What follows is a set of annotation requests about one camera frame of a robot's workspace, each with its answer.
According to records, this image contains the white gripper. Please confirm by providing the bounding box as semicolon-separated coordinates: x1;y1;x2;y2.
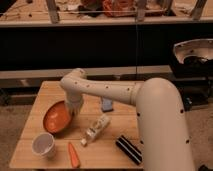
65;93;84;116

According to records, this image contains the orange ceramic bowl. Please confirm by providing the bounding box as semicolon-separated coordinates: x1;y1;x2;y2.
43;101;72;134

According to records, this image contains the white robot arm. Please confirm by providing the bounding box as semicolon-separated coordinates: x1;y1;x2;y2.
60;68;195;171

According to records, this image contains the small blue grey block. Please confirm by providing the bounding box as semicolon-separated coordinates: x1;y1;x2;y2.
101;98;113;112

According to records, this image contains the clear plastic bottle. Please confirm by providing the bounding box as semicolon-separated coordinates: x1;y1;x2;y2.
80;114;110;147

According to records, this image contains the wooden table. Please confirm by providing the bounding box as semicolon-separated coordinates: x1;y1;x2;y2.
10;81;143;170

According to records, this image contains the white paper cup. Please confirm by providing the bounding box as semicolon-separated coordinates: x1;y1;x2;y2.
31;132;56;158

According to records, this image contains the orange carrot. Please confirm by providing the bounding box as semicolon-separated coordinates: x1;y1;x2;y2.
68;142;80;168

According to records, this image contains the black striped rectangular box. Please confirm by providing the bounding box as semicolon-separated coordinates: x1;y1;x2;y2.
115;135;142;165

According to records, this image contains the orange object on shelf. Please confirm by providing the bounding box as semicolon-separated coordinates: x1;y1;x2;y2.
102;0;135;17

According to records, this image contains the white dome device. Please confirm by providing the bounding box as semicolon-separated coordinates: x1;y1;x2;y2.
172;38;213;78

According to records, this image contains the long metal shelf rail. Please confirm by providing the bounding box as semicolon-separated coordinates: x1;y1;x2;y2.
0;65;172;79

